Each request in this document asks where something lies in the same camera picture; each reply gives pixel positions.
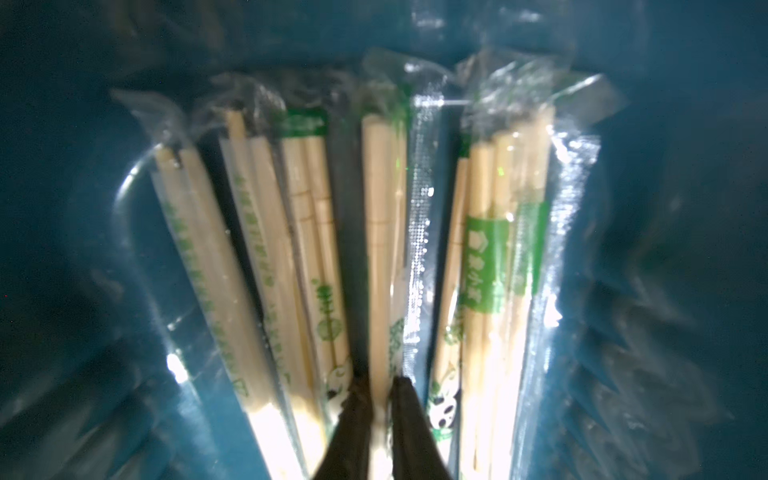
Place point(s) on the chopsticks pair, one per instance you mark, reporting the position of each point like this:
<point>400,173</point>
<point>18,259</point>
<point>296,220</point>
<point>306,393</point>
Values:
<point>276,138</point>
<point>401,122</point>

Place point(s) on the wrapped chopsticks pair box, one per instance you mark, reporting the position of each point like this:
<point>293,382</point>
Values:
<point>526,152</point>
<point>200,234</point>

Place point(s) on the wrapped chopsticks pair box left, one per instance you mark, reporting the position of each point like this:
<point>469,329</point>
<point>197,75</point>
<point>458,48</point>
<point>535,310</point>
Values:
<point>200,234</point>

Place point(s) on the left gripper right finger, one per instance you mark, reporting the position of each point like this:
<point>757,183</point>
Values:
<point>415,455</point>

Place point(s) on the teal plastic storage box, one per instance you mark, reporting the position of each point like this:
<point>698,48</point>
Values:
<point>659,356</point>

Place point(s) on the wrapped chopsticks pair box right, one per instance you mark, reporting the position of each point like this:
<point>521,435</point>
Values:
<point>526,152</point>

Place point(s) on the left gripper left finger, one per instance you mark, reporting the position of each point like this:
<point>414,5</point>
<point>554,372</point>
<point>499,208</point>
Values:
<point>347,457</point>

